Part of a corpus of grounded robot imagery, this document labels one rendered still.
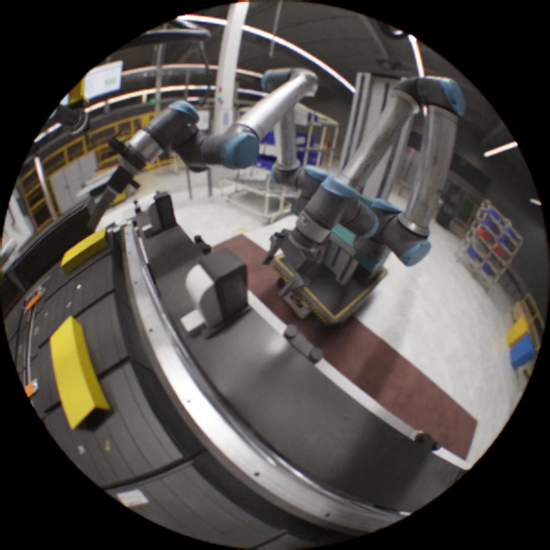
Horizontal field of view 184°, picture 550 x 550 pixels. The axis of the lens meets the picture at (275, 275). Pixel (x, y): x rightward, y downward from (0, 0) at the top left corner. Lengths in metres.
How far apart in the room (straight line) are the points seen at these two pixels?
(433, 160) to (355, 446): 0.74
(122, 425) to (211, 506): 0.13
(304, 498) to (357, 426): 0.19
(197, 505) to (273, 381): 0.25
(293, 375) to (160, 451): 0.25
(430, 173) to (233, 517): 0.81
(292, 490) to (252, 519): 0.06
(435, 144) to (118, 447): 0.89
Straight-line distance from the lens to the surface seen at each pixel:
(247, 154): 0.41
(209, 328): 0.36
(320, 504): 0.27
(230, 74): 4.21
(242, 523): 0.26
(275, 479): 0.23
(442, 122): 0.66
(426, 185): 0.65
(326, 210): 0.41
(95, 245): 0.51
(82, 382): 0.27
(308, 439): 0.34
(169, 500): 0.26
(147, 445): 0.24
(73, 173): 9.52
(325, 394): 0.35
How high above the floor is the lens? 1.20
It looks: 46 degrees down
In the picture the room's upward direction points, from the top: 8 degrees clockwise
